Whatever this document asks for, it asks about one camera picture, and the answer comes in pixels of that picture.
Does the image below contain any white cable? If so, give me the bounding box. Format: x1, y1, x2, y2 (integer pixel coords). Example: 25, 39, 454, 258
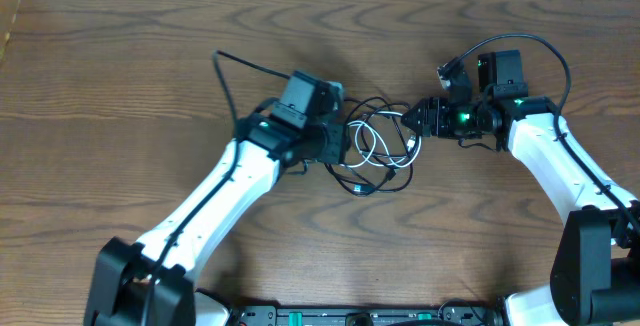
345, 109, 423, 170

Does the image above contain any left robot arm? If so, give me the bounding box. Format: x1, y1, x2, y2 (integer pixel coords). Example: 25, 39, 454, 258
83, 71, 348, 326

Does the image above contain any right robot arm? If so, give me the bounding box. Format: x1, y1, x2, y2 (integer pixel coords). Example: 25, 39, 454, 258
401, 50, 639, 325

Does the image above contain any right camera cable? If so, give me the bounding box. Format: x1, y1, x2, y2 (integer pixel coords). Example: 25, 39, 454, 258
444, 33, 640, 237

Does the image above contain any camera cable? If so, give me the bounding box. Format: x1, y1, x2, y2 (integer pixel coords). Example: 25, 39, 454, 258
139, 49, 291, 326
444, 33, 640, 237

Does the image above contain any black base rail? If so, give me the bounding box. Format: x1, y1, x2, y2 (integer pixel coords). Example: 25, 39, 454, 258
226, 301, 506, 326

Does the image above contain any left camera cable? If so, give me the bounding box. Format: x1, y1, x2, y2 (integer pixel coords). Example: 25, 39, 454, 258
139, 49, 291, 326

